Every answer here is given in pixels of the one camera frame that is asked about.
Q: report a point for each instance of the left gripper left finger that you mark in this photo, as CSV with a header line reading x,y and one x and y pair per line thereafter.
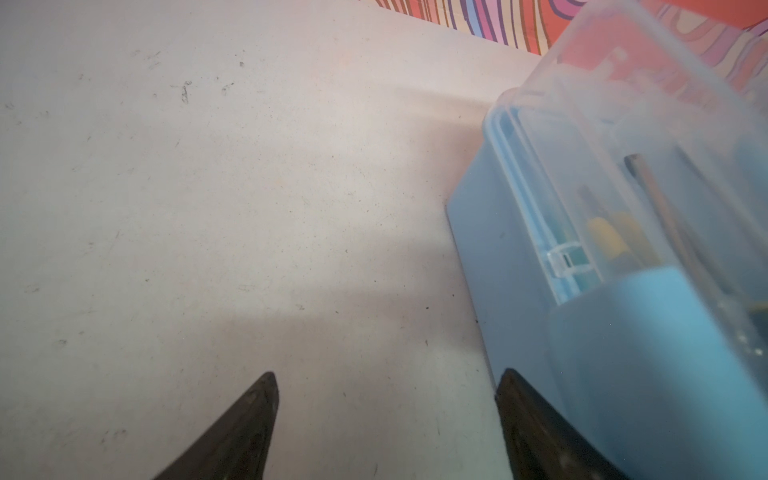
x,y
236,445

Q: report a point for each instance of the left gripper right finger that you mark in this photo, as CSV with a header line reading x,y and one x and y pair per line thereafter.
x,y
540,442

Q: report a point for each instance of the yellow black utility knife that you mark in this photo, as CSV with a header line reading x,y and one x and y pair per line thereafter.
x,y
618,236

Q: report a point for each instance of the blue plastic toolbox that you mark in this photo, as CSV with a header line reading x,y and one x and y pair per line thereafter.
x,y
664,384

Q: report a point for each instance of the black yellow screwdriver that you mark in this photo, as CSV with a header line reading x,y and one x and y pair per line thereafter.
x,y
676,234

